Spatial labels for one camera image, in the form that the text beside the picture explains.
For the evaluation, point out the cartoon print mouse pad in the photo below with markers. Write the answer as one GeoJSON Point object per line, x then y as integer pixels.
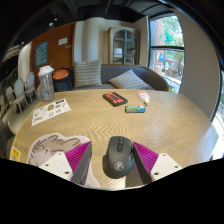
{"type": "Point", "coordinates": [50, 145]}

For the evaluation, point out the blue poster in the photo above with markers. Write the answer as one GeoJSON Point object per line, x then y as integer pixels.
{"type": "Point", "coordinates": [41, 53]}

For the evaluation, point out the black box with orange print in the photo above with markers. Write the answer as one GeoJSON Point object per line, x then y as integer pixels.
{"type": "Point", "coordinates": [115, 99]}

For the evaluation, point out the glass door wooden cabinet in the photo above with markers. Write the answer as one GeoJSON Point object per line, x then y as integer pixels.
{"type": "Point", "coordinates": [124, 45]}

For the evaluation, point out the black computer mouse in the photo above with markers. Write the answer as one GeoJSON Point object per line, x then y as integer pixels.
{"type": "Point", "coordinates": [118, 156]}

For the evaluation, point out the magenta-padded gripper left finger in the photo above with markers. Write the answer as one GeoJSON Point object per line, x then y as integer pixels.
{"type": "Point", "coordinates": [60, 163]}

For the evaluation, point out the small white door sign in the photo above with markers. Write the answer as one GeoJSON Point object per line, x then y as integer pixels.
{"type": "Point", "coordinates": [62, 41]}

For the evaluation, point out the group of white chairs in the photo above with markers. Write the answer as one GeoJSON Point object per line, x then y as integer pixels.
{"type": "Point", "coordinates": [20, 90]}

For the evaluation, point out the black framed window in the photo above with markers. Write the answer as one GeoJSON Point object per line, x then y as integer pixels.
{"type": "Point", "coordinates": [166, 50]}

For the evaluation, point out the clear bottle with white lid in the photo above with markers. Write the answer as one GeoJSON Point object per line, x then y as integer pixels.
{"type": "Point", "coordinates": [46, 85]}

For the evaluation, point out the black bag with orange top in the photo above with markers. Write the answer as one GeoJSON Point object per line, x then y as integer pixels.
{"type": "Point", "coordinates": [62, 81]}

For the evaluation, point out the grey curved sofa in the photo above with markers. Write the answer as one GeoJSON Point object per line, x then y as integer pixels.
{"type": "Point", "coordinates": [146, 75]}

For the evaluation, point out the brown wooden door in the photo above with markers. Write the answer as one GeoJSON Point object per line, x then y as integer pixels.
{"type": "Point", "coordinates": [61, 55]}

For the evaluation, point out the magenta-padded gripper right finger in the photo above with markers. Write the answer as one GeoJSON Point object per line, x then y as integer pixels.
{"type": "Point", "coordinates": [160, 165]}

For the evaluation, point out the white sticker sheet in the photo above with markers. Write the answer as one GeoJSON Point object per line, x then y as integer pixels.
{"type": "Point", "coordinates": [50, 110]}

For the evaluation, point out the yellow square table sticker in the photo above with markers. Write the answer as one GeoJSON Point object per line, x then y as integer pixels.
{"type": "Point", "coordinates": [15, 154]}

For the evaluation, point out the square striped grey pillow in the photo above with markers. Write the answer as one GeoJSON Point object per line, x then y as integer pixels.
{"type": "Point", "coordinates": [87, 73]}

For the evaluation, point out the flat striped grey pillow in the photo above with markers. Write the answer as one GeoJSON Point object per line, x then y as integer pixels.
{"type": "Point", "coordinates": [128, 80]}

